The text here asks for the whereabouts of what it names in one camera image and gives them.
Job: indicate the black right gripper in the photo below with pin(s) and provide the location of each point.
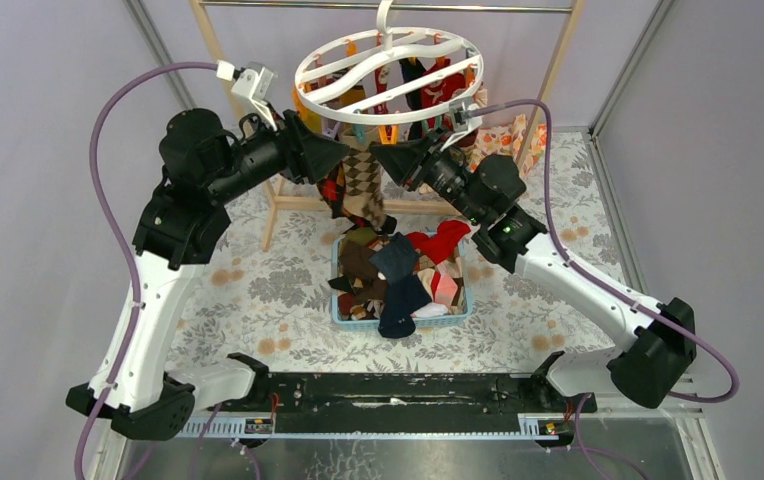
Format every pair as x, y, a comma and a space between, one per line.
411, 162

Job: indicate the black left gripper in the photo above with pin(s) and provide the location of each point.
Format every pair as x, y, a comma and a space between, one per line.
292, 147

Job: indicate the black red yellow argyle sock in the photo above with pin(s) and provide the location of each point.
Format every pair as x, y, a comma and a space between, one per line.
332, 190

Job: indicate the orange plastic clip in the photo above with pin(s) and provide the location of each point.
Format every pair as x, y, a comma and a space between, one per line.
388, 134

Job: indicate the beige brown argyle sock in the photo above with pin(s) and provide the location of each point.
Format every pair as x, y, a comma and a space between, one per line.
363, 196

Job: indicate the white round clip hanger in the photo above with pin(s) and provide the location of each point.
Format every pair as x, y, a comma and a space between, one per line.
360, 78

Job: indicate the dark navy sock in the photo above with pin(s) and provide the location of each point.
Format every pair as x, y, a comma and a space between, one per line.
396, 260

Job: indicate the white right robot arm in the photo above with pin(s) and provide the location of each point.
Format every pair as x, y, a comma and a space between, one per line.
650, 352

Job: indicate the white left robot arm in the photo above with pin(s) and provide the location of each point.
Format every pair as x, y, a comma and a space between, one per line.
205, 167

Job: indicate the wooden clothes rack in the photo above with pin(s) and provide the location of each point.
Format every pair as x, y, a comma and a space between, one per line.
279, 202

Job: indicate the red hanging sock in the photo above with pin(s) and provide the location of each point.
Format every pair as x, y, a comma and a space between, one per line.
442, 90

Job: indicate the red sock in basket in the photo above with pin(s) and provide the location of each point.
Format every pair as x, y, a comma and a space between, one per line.
441, 245

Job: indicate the floral orange cloth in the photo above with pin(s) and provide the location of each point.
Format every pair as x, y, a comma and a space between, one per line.
508, 140

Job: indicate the brown sock in basket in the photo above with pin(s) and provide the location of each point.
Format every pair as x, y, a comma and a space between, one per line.
354, 260

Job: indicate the blue plastic sock basket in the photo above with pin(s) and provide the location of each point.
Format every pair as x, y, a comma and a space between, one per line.
388, 285

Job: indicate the navy blue sock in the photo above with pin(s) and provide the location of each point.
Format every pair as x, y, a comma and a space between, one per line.
402, 299

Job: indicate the floral grey table mat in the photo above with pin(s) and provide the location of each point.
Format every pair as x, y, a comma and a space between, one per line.
275, 306

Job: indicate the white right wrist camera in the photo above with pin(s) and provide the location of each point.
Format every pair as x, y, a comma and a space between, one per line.
465, 117

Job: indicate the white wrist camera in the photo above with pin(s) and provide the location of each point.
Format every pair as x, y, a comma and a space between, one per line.
248, 89
465, 117

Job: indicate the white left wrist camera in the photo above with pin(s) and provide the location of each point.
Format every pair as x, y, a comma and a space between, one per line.
248, 89

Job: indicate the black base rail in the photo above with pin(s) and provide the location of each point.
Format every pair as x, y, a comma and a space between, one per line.
399, 403

